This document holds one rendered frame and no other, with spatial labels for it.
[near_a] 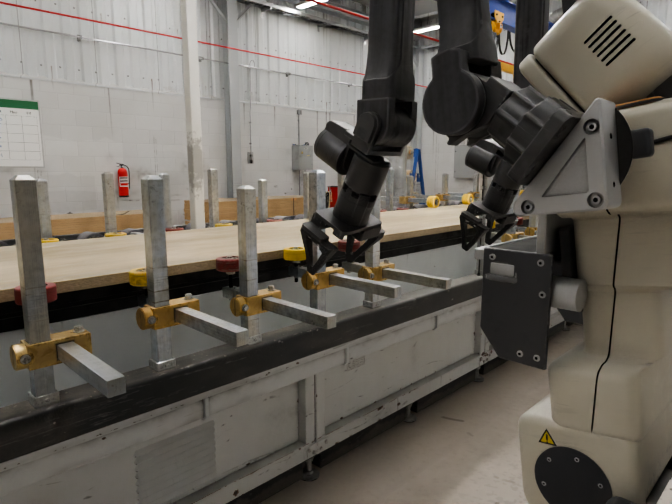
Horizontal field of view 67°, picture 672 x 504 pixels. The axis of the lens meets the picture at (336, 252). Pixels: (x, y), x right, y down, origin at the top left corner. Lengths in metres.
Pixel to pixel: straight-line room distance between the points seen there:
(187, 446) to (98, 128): 7.47
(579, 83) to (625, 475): 0.51
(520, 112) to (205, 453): 1.42
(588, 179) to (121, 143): 8.56
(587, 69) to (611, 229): 0.21
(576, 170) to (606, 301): 0.25
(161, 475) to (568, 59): 1.45
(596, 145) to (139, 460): 1.40
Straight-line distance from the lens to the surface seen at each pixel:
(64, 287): 1.35
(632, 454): 0.79
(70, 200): 8.64
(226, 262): 1.45
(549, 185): 0.60
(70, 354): 1.08
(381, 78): 0.73
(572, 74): 0.75
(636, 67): 0.73
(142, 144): 9.07
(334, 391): 2.05
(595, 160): 0.58
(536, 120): 0.60
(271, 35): 10.82
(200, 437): 1.70
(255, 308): 1.35
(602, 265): 0.76
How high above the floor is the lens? 1.16
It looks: 9 degrees down
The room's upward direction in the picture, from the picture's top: straight up
